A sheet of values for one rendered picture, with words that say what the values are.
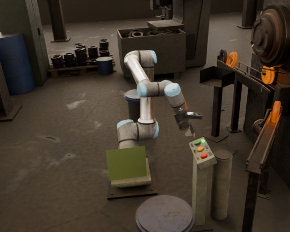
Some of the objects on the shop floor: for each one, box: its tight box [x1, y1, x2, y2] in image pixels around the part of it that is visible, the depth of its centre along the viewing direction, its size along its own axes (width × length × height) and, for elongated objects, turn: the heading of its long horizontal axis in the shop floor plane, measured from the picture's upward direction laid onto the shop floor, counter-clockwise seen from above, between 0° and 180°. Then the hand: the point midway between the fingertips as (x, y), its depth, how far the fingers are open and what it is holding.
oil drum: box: [0, 32, 35, 96], centre depth 459 cm, size 59×59×89 cm
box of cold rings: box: [117, 27, 186, 84], centre depth 497 cm, size 103×83×79 cm
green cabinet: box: [0, 0, 52, 87], centre depth 483 cm, size 48×70×150 cm
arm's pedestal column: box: [107, 164, 157, 200], centre depth 248 cm, size 40×40×8 cm
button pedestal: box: [189, 137, 217, 232], centre depth 193 cm, size 16×24×62 cm, turn 11°
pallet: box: [48, 41, 116, 79], centre depth 556 cm, size 120×81×44 cm
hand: (194, 135), depth 184 cm, fingers closed
